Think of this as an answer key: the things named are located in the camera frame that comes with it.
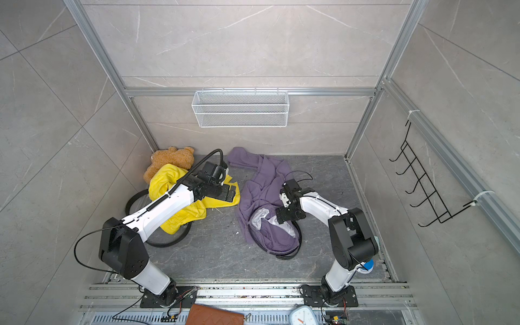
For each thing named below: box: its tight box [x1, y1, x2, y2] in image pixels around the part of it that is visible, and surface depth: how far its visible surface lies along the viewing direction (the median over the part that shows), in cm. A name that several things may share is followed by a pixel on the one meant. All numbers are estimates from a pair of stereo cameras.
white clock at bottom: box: [289, 305, 321, 325], surface depth 69 cm
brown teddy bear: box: [142, 146, 195, 185], surface depth 109 cm
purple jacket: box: [226, 146, 300, 254], surface depth 94 cm
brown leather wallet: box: [185, 303, 246, 325], surface depth 69 cm
